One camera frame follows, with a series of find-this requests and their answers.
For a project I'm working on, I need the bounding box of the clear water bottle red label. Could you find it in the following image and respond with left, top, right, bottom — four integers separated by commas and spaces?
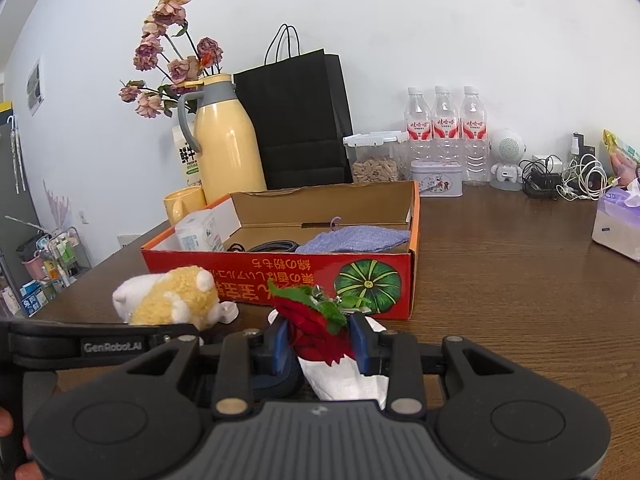
405, 86, 434, 166
458, 85, 490, 187
431, 85, 461, 163

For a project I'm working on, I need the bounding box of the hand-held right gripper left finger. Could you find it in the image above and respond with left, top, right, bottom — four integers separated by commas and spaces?
117, 317, 293, 420

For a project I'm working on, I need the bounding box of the black charger with cable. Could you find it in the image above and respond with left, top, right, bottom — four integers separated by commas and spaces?
519, 156, 566, 200

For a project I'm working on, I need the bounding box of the braided black white cable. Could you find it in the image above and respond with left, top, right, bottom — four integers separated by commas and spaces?
226, 240, 303, 254

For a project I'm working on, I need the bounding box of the white orange plush hamster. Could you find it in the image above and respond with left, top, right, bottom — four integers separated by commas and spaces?
112, 265, 240, 332

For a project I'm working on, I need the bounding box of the yellow thermos jug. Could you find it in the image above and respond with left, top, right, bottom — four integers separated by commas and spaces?
177, 74, 268, 206

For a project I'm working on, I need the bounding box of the black paper bag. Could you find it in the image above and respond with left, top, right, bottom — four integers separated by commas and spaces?
233, 24, 354, 191

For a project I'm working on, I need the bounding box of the yellow green snack packet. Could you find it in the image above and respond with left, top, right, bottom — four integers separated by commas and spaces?
601, 129, 640, 183

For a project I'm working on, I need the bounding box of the clear container of seeds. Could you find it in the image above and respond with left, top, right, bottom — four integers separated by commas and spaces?
343, 130, 410, 185

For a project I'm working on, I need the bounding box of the red rose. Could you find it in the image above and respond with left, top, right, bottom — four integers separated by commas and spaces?
267, 280, 391, 403

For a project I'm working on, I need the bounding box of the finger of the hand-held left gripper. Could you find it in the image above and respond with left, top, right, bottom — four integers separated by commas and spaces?
10, 321, 202, 348

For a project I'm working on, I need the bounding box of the person's left hand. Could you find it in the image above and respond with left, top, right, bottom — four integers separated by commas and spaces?
0, 406, 40, 480

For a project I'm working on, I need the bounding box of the white cable bundle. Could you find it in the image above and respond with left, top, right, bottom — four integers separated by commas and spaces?
559, 154, 613, 202

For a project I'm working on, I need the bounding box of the purple tissue pack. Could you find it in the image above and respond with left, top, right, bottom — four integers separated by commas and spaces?
591, 177, 640, 263

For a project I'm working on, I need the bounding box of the yellow mug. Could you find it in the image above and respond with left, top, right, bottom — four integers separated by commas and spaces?
163, 185, 207, 226

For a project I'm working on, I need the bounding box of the storage rack with supplies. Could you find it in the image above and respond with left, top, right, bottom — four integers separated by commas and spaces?
5, 215, 93, 313

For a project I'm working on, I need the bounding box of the pale printed tin box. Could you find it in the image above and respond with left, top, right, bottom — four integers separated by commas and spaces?
411, 160, 464, 197

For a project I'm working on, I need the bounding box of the white milk carton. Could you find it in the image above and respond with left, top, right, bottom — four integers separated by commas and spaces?
171, 125, 203, 188

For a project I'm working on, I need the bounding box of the dried pink rose bouquet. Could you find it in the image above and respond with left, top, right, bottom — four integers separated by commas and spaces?
119, 0, 224, 120

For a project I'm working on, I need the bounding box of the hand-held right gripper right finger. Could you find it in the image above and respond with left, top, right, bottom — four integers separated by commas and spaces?
349, 312, 516, 415

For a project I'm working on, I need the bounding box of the black plug adapter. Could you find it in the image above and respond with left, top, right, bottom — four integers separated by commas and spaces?
571, 132, 597, 161

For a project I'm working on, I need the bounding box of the red cardboard box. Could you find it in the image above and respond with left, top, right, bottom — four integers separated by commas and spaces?
141, 180, 421, 321

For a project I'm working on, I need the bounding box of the blue towel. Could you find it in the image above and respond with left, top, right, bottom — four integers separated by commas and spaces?
295, 216, 412, 256

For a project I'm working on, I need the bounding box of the white robot toy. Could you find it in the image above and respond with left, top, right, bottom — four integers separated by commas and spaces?
487, 128, 529, 192

